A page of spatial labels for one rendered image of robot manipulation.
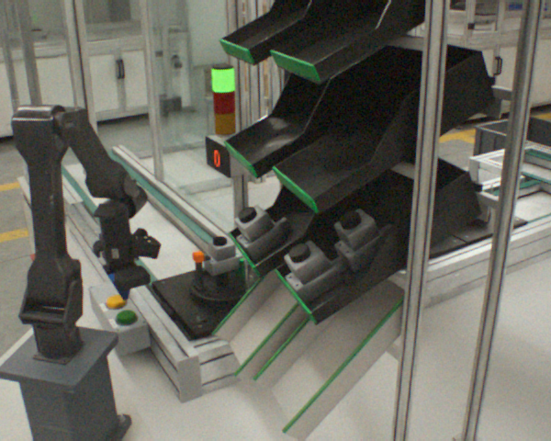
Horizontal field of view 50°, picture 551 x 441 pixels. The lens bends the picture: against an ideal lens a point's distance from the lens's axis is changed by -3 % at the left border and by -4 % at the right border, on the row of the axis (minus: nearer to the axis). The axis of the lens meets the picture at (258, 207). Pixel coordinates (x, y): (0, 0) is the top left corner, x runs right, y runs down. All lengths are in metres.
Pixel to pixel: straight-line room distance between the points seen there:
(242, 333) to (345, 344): 0.23
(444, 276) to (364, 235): 0.67
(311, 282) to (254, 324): 0.28
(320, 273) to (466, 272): 0.77
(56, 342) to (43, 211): 0.21
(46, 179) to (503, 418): 0.90
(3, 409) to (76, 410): 0.29
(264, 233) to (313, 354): 0.21
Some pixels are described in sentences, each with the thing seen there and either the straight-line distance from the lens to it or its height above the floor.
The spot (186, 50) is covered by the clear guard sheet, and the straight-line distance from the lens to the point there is 1.63.
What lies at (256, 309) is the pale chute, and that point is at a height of 1.05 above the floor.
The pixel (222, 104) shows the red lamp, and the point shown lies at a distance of 1.37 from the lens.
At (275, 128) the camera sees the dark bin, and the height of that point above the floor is 1.38.
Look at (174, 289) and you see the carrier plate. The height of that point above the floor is 0.97.
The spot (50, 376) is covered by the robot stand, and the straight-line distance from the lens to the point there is 0.99.
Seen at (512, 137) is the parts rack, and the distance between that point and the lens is 0.88.
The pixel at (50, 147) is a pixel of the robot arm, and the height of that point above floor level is 1.40.
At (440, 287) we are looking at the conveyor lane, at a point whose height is 0.90.
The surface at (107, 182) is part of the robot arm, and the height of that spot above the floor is 1.28.
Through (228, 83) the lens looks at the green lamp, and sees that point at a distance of 1.36.
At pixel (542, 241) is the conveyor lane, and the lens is 1.76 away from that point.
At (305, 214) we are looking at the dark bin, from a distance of 1.00.
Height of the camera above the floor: 1.64
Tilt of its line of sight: 23 degrees down
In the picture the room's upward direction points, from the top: 2 degrees counter-clockwise
